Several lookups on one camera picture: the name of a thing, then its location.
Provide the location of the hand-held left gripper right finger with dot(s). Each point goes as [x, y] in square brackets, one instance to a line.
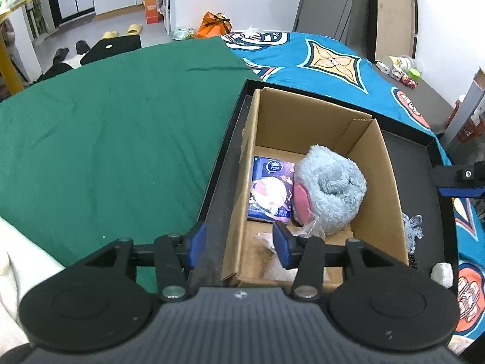
[282, 246]

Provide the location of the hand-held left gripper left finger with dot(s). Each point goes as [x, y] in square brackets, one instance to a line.
[197, 242]

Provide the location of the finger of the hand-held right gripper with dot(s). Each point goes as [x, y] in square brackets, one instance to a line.
[454, 176]

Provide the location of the clear plastic bag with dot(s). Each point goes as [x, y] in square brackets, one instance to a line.
[265, 242]

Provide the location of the black shallow tray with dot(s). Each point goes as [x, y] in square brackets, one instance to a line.
[413, 155]

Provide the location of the purple tissue packet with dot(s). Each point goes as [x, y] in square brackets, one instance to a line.
[271, 189]

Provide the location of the blue-grey octopus plush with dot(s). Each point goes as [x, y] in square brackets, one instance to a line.
[413, 231]

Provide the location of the grey fluffy earmuffs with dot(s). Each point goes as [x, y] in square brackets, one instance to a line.
[333, 197]

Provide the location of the white wad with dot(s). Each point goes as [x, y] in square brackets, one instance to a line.
[441, 273]

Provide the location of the brown cardboard box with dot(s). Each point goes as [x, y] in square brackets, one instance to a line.
[310, 121]

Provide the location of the grey desk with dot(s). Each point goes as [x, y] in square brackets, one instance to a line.
[468, 106]

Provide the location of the grey mat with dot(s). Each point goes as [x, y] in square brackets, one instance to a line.
[428, 102]

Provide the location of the small red toy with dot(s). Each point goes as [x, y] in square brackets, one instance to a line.
[410, 82]

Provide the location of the green cup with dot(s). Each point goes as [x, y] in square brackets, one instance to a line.
[415, 74]

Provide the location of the small white boxes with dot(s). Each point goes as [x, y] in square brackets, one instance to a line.
[388, 71]

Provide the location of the white jar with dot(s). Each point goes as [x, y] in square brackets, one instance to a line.
[399, 62]

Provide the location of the green blanket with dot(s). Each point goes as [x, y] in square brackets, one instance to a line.
[113, 121]

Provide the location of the leaning black tray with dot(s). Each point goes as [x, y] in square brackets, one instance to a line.
[394, 19]

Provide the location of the grey board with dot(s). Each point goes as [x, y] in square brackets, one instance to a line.
[360, 7]

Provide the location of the green-tinted plastic bag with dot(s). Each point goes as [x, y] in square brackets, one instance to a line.
[183, 33]

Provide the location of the black stool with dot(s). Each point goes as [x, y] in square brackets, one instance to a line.
[113, 47]

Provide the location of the orange bag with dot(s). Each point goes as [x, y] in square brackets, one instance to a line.
[212, 26]

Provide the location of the white plastic bag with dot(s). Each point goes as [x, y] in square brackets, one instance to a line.
[251, 29]

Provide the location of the grey door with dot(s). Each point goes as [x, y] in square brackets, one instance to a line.
[322, 0]

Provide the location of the black and white clothes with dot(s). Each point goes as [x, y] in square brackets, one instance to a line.
[62, 67]

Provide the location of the black slipper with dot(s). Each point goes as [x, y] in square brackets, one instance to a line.
[60, 55]
[83, 46]

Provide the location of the orange cardboard box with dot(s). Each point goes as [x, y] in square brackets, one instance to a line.
[151, 9]

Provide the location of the white storage rack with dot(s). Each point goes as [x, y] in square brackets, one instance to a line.
[166, 0]

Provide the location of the yellow table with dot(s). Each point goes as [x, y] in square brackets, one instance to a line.
[11, 72]

